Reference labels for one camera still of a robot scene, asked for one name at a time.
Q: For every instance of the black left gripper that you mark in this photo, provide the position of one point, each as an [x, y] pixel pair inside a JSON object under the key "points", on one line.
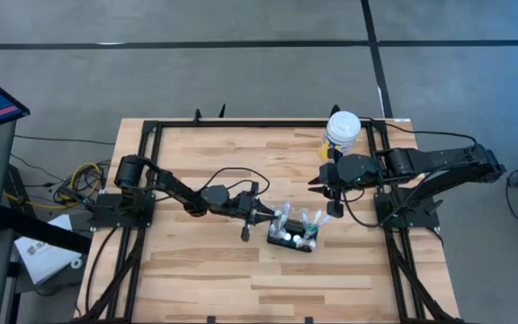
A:
{"points": [[243, 204]]}

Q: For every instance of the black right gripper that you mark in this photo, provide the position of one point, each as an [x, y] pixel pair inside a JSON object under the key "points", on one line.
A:
{"points": [[333, 177]]}

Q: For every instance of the purple toothbrush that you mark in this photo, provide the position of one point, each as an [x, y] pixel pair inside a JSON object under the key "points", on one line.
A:
{"points": [[274, 227]]}

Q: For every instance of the blue toothbrush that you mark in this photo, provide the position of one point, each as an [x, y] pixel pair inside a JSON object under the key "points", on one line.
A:
{"points": [[305, 217], [317, 217], [324, 220]]}

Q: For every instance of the teal mouthwash bottle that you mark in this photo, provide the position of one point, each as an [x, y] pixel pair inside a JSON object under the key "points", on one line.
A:
{"points": [[287, 236]]}

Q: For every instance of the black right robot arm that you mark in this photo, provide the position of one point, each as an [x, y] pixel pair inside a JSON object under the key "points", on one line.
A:
{"points": [[421, 164]]}

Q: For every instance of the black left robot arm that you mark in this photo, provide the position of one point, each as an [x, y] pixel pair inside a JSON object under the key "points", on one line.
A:
{"points": [[182, 193]]}

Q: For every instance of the white-lidded wipes canister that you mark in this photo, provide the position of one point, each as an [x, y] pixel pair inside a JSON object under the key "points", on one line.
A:
{"points": [[342, 128]]}

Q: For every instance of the white tape roll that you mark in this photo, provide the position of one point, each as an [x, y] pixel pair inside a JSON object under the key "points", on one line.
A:
{"points": [[72, 263]]}

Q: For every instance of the black stand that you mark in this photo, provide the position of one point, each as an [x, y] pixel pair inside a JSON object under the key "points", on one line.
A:
{"points": [[43, 231]]}

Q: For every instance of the white printed booklet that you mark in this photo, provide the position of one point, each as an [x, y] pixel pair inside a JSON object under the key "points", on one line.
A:
{"points": [[45, 265]]}

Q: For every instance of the black metal table frame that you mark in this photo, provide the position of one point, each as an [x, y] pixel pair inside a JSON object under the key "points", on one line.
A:
{"points": [[263, 123]]}

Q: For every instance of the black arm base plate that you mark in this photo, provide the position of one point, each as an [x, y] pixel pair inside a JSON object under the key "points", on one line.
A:
{"points": [[101, 220], [427, 221]]}

